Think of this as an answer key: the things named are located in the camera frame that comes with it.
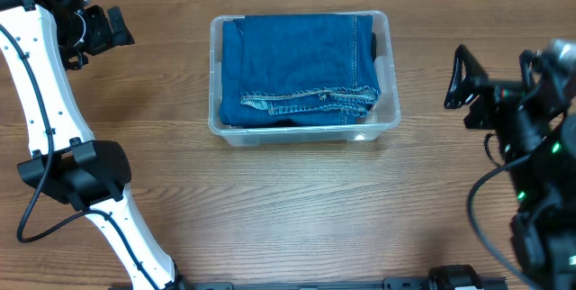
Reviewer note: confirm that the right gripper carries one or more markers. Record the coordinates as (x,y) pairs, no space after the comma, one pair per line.
(508,101)

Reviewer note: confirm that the blue denim jeans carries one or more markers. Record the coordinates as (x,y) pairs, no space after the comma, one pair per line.
(300,69)

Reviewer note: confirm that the black cloth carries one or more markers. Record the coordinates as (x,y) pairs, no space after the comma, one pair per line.
(374,45)

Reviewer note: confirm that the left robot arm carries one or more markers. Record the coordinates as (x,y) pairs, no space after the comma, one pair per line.
(41,41)

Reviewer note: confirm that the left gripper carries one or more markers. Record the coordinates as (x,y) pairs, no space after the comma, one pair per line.
(106,29)

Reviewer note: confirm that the clear plastic storage bin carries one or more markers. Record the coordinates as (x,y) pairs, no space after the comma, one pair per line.
(385,115)

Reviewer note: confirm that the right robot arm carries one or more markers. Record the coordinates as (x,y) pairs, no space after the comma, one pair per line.
(536,133)

